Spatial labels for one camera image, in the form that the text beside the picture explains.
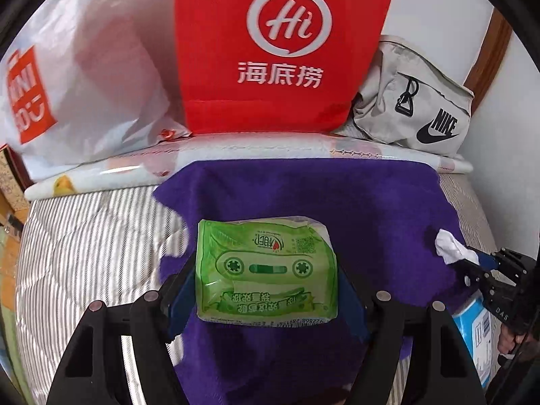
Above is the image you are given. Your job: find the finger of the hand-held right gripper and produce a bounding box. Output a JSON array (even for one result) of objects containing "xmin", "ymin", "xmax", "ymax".
[
  {"xmin": 455, "ymin": 256, "xmax": 492, "ymax": 295},
  {"xmin": 477, "ymin": 249, "xmax": 531, "ymax": 281}
]

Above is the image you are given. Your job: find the patterned cardboard box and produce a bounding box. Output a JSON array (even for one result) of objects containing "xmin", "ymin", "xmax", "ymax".
[{"xmin": 0, "ymin": 143, "xmax": 32, "ymax": 214}]

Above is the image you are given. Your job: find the red paper bag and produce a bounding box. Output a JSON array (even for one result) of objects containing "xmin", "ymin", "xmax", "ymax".
[{"xmin": 174, "ymin": 0, "xmax": 399, "ymax": 136}]

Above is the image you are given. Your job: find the white plastic shopping bag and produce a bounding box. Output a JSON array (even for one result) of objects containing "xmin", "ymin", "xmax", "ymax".
[{"xmin": 0, "ymin": 0, "xmax": 195, "ymax": 180}]

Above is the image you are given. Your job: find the blue tissue pack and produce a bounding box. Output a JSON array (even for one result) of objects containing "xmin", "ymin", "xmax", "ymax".
[{"xmin": 451, "ymin": 291, "xmax": 504, "ymax": 393}]

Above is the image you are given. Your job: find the purple towel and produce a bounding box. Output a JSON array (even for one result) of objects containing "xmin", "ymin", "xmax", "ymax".
[{"xmin": 153, "ymin": 158, "xmax": 467, "ymax": 405}]

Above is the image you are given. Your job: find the white tissue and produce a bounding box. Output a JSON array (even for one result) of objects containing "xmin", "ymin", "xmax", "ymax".
[{"xmin": 434, "ymin": 228, "xmax": 479, "ymax": 264}]

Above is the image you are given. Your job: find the person's right hand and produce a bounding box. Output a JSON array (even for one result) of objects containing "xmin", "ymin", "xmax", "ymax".
[{"xmin": 498, "ymin": 327, "xmax": 528, "ymax": 357}]

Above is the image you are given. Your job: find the wooden bed frame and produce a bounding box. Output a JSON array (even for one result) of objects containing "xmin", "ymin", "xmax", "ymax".
[{"xmin": 464, "ymin": 8, "xmax": 513, "ymax": 93}]

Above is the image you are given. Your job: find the green tissue pack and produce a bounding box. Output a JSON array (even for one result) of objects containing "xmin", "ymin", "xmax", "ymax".
[{"xmin": 196, "ymin": 218, "xmax": 340, "ymax": 330}]

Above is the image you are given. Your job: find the striped mattress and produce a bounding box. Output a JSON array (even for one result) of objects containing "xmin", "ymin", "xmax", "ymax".
[{"xmin": 0, "ymin": 173, "xmax": 507, "ymax": 405}]

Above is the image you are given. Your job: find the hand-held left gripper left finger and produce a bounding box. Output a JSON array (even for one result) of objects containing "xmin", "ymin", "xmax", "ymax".
[{"xmin": 46, "ymin": 255, "xmax": 199, "ymax": 405}]

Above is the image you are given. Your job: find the grey waist bag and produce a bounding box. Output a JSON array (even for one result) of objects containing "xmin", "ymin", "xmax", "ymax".
[{"xmin": 333, "ymin": 35, "xmax": 475, "ymax": 158}]

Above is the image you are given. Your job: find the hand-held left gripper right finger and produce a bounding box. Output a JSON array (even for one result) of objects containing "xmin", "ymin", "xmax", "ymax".
[{"xmin": 335, "ymin": 262, "xmax": 494, "ymax": 405}]

